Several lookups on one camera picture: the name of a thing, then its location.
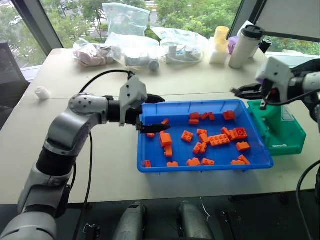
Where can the flat black plate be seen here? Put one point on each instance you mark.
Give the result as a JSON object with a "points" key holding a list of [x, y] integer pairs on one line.
{"points": [[231, 222]]}

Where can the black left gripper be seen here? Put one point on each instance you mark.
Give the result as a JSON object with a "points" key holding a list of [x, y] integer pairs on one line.
{"points": [[132, 115]]}

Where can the plastic bag with pink items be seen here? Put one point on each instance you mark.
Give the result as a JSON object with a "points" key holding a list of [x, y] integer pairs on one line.
{"points": [[91, 55]]}

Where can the grey board with black frame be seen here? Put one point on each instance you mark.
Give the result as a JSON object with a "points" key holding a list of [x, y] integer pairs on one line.
{"points": [[287, 17]]}

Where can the small black bracket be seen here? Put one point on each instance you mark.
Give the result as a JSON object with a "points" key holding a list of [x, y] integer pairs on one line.
{"points": [[92, 231]]}

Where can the purple box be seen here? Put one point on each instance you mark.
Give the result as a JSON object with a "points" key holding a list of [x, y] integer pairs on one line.
{"points": [[233, 44]]}

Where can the long flat orange toy brick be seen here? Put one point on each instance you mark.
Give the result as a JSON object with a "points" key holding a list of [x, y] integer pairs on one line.
{"points": [[219, 139]]}

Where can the yellow plastic cup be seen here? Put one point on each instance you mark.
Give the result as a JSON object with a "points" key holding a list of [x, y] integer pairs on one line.
{"points": [[221, 34]]}

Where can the white tumbler with black lid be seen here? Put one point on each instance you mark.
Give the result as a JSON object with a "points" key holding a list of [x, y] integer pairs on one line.
{"points": [[243, 47]]}

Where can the tall clear plastic bag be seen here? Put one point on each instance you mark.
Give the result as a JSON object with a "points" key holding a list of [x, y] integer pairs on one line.
{"points": [[126, 21]]}

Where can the green plastic bin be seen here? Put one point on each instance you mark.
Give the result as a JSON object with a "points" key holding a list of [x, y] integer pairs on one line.
{"points": [[285, 135]]}

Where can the plastic bag with grey parts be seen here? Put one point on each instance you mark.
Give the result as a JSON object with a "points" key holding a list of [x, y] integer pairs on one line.
{"points": [[135, 53]]}

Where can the grey rounded robot leg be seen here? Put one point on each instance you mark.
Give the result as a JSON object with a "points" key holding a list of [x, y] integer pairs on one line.
{"points": [[192, 222], [132, 222]]}

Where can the small orange toy brick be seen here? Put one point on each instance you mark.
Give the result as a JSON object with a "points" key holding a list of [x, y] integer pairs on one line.
{"points": [[211, 116], [204, 115], [165, 121], [204, 147], [225, 130], [150, 135], [232, 135], [147, 163]]}

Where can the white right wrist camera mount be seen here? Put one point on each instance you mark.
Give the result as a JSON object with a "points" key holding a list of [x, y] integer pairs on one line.
{"points": [[275, 72]]}

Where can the blue plastic bin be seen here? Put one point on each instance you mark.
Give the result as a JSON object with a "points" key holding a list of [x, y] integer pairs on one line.
{"points": [[180, 150]]}

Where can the plastic bag with power strip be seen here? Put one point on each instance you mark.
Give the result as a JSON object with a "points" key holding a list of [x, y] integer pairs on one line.
{"points": [[181, 46]]}

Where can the black chair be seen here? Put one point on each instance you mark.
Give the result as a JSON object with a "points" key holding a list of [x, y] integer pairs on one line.
{"points": [[10, 75]]}

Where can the large orange toy brick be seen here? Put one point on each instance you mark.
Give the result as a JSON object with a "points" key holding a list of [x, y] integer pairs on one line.
{"points": [[165, 139]]}

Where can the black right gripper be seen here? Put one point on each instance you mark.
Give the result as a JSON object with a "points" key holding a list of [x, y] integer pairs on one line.
{"points": [[269, 90]]}

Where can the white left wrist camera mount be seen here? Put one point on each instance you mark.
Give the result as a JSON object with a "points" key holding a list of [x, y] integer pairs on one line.
{"points": [[132, 93]]}

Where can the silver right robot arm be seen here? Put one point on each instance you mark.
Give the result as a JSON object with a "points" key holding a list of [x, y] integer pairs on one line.
{"points": [[311, 81]]}

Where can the square orange toy brick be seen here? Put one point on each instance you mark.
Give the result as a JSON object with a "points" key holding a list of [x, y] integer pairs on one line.
{"points": [[187, 136]]}

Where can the orange brick with round hole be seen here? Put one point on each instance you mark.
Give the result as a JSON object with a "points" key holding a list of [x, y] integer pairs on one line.
{"points": [[240, 132]]}

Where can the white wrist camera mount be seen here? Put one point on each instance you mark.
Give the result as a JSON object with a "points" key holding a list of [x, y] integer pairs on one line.
{"points": [[275, 72], [132, 93]]}

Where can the black cylindrical object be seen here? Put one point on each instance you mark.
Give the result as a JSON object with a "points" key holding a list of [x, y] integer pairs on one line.
{"points": [[265, 44]]}

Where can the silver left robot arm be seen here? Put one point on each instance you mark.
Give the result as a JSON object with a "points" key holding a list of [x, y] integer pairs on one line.
{"points": [[75, 117]]}

